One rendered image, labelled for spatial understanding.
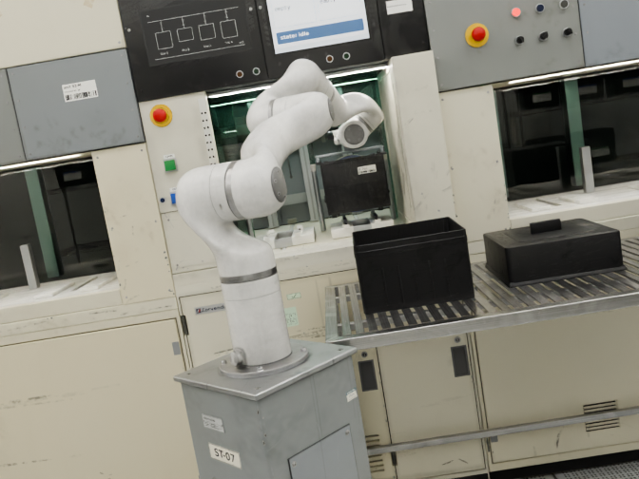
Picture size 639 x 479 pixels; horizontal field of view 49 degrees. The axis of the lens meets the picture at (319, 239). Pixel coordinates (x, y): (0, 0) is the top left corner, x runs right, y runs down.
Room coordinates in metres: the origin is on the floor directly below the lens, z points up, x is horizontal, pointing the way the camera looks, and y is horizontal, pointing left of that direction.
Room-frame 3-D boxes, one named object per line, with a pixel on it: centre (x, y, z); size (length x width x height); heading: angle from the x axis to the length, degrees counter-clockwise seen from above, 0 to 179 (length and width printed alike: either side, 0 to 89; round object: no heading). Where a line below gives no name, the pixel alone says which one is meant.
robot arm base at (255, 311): (1.42, 0.16, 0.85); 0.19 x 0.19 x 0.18
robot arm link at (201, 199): (1.43, 0.19, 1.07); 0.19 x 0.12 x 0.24; 67
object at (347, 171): (2.41, -0.15, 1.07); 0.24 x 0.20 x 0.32; 89
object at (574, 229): (1.83, -0.60, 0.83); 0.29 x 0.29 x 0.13; 87
